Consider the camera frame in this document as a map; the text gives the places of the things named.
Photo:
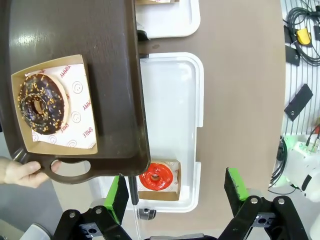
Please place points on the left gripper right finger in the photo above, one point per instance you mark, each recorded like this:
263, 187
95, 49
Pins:
250, 220

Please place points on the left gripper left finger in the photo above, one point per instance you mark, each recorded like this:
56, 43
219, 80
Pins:
117, 200

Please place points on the white printed paper liner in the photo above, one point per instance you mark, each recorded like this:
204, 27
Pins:
176, 172
80, 112

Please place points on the chocolate donut with nuts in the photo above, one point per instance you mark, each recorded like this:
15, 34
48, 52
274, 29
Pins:
27, 112

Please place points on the dark brown serving tray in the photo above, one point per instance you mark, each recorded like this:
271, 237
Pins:
100, 37

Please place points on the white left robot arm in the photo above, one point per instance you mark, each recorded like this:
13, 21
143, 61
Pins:
300, 160

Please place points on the red glazed donut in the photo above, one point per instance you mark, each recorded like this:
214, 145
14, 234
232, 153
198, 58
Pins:
146, 182

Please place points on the person's right hand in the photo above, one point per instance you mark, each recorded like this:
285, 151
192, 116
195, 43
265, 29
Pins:
20, 175

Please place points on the white cylindrical air purifier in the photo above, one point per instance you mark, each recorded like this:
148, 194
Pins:
37, 232

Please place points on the white display tray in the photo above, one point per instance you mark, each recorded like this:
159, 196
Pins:
175, 22
170, 112

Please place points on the long black rectangular block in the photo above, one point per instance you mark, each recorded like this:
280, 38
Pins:
298, 102

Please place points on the yellow plastic connector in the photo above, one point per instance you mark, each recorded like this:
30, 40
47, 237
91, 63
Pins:
303, 37

